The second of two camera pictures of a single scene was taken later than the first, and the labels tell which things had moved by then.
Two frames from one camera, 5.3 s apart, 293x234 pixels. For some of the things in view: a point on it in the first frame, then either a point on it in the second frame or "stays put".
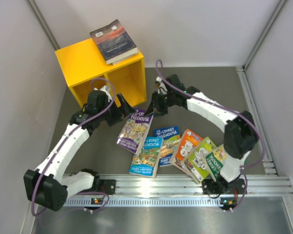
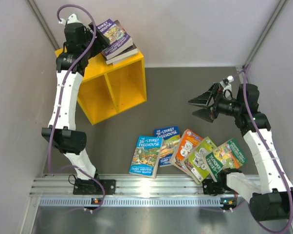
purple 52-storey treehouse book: x=134 y=130 → x=117 y=39
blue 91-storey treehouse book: x=171 y=136 stays put
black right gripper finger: x=152 y=109 → x=203 y=99
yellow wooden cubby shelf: x=85 y=69 stays put
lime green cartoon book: x=196 y=162 stays put
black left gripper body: x=113 y=115 → x=96 y=48
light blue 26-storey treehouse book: x=145 y=162 stays put
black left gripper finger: x=125 y=108 → x=99 y=35
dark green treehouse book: x=214 y=160 stays put
